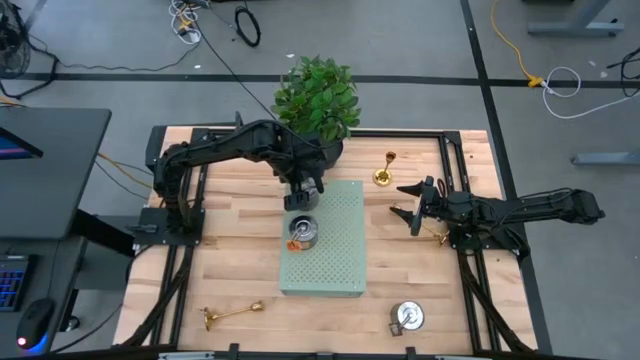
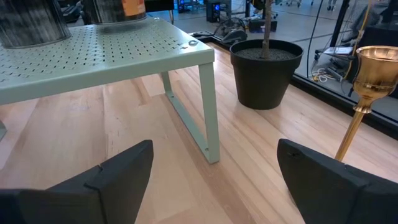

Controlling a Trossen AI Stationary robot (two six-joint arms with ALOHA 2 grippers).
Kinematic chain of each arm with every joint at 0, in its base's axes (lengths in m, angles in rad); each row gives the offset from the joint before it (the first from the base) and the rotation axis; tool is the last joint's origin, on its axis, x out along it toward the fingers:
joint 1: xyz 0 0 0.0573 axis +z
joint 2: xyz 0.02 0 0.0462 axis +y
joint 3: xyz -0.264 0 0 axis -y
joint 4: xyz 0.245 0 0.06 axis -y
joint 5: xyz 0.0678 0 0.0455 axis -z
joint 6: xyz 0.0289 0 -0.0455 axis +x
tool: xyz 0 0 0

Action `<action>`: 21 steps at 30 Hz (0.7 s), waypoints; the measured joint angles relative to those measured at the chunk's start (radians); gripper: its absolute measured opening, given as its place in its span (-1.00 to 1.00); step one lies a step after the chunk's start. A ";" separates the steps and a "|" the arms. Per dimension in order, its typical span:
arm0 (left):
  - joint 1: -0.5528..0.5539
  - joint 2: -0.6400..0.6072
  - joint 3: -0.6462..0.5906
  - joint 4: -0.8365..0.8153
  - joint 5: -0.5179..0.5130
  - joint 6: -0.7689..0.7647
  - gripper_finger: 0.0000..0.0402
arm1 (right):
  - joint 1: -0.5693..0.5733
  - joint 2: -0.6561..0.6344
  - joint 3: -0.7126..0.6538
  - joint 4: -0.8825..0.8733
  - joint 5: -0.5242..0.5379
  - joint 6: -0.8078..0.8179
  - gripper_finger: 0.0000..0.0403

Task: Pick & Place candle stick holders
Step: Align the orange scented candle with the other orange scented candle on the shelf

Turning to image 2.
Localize thin tree trunk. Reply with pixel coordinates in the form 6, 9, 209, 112
261, 0, 275, 59

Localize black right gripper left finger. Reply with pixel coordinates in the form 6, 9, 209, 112
0, 139, 154, 224

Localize green perforated metal shelf riser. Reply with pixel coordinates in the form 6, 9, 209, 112
0, 17, 221, 165

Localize black computer tower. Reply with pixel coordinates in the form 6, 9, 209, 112
206, 0, 231, 24

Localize large dark striped tin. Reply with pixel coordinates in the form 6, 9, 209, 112
0, 0, 72, 49

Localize small tin with orange label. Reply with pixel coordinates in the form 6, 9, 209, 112
81, 0, 148, 26

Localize yellow hanging cable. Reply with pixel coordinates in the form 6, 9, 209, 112
343, 0, 373, 82

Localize brass candlestick holder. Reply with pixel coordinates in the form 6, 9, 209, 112
335, 45, 398, 162

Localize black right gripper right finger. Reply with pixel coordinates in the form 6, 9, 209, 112
277, 138, 398, 224

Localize black plant pot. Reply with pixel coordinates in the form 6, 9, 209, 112
229, 39, 305, 111

